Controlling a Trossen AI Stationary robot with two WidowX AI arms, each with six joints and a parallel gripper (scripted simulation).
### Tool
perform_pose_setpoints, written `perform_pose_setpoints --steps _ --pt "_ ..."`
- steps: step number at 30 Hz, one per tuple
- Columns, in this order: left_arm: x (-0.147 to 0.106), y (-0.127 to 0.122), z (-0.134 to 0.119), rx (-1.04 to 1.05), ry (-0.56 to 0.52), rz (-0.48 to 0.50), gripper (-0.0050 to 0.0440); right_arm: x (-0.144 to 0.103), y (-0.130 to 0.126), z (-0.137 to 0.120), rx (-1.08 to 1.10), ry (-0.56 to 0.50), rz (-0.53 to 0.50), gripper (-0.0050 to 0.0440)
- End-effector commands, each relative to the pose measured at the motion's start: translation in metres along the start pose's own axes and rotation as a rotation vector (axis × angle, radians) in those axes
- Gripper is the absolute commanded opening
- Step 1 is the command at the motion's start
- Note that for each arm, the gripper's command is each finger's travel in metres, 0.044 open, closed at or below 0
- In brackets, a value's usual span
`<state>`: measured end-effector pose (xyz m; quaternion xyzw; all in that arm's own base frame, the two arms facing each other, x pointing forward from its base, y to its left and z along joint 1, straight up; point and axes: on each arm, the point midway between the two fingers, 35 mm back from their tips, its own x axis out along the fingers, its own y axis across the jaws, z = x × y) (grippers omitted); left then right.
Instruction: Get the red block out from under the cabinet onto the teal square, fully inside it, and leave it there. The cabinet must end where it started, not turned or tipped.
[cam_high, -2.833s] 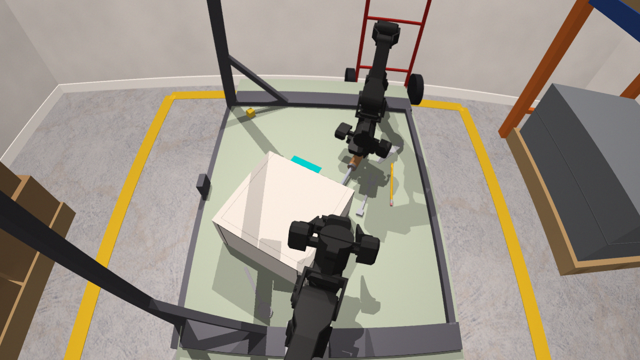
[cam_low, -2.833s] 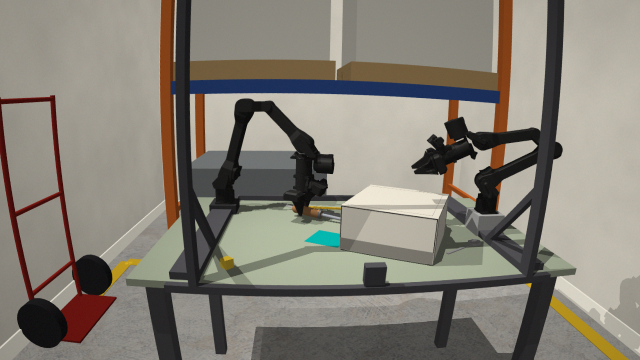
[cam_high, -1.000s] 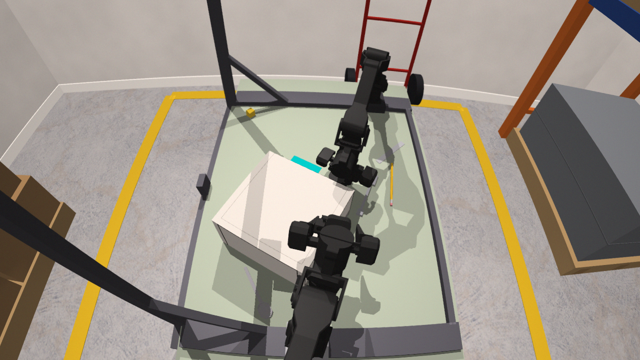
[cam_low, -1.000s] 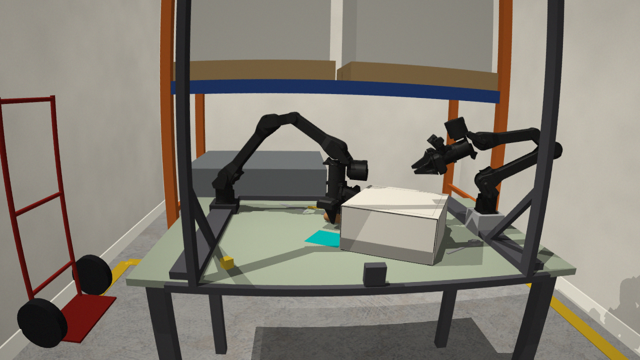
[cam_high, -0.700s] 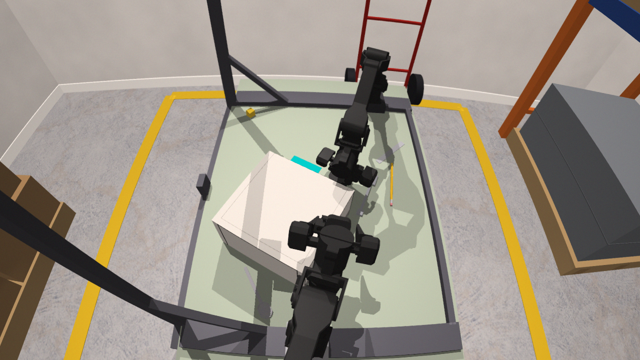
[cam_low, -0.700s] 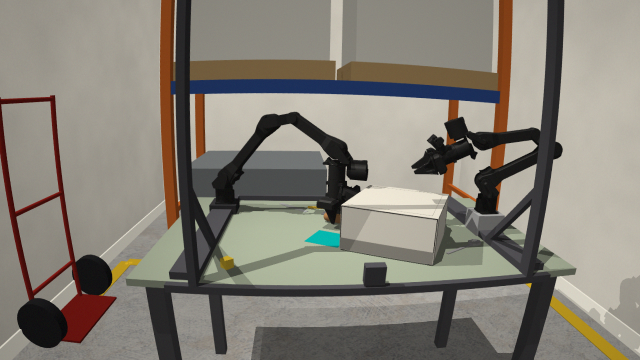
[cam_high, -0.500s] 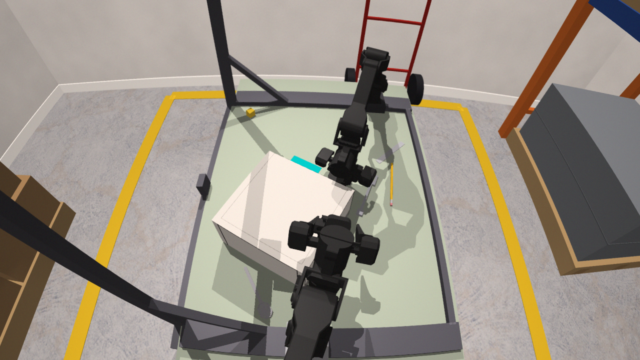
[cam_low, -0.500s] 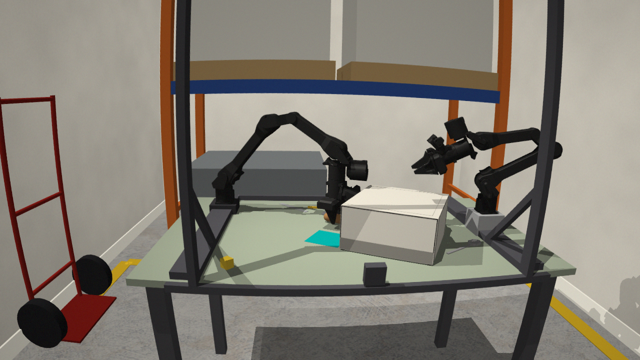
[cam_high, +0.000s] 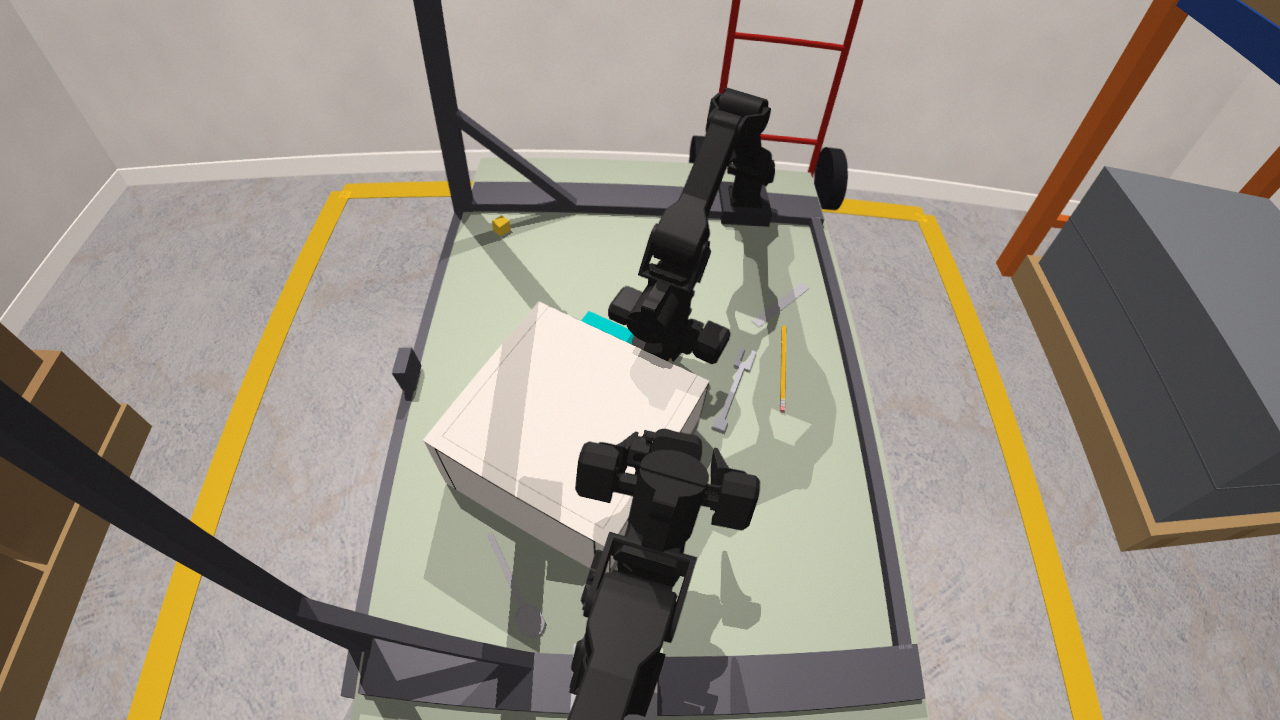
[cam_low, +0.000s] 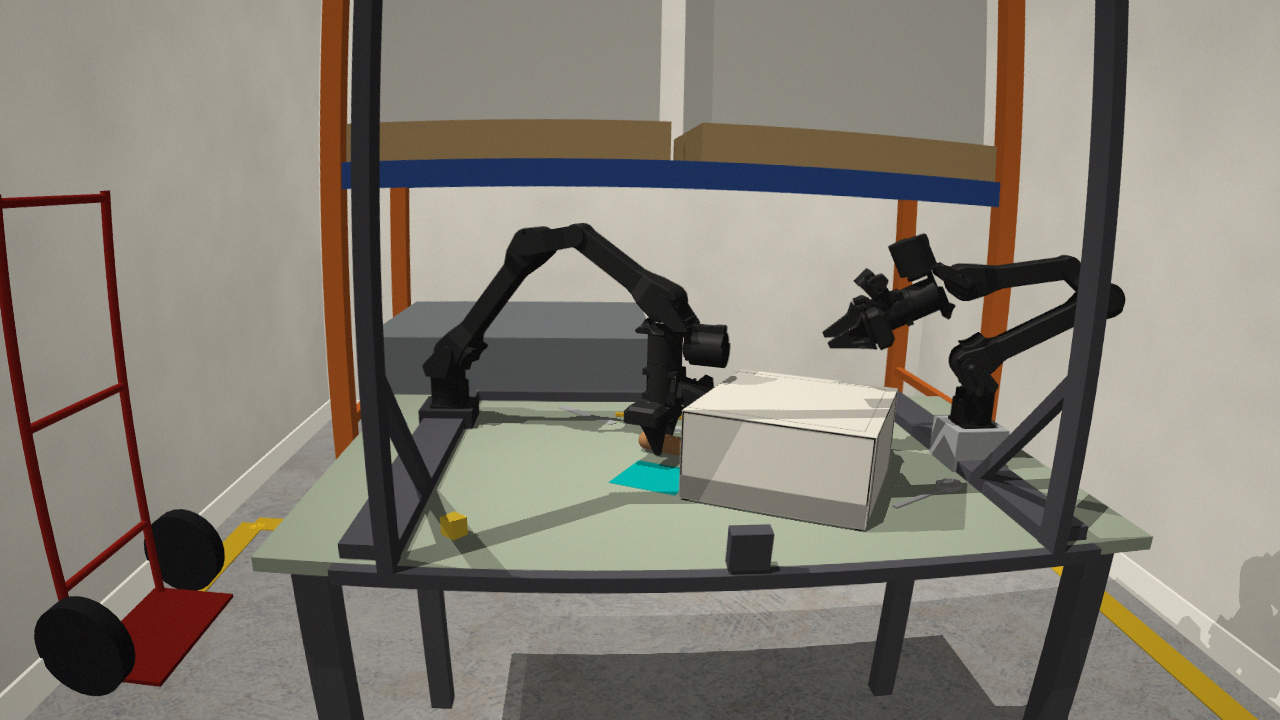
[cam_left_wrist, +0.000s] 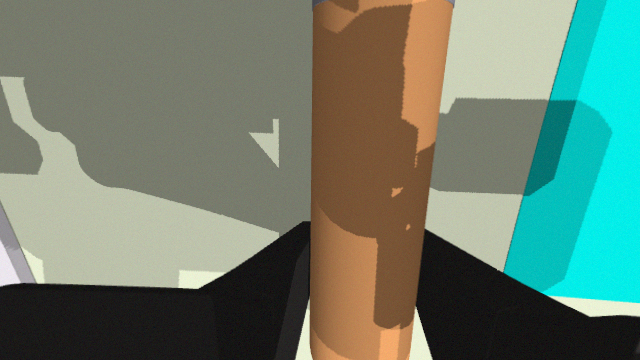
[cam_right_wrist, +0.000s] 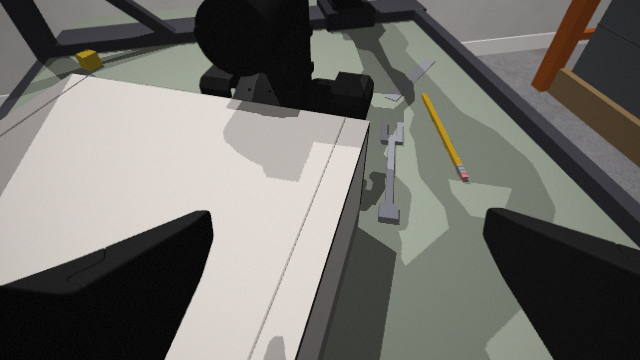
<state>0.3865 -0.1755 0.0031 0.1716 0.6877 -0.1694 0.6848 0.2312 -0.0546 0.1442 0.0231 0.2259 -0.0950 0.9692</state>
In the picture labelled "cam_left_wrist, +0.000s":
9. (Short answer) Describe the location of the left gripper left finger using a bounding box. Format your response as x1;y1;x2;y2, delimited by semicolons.
0;221;310;360

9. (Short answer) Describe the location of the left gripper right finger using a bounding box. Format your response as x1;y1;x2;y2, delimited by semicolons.
416;229;640;360

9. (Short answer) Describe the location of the grey wrench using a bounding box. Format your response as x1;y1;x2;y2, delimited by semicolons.
0;205;35;286

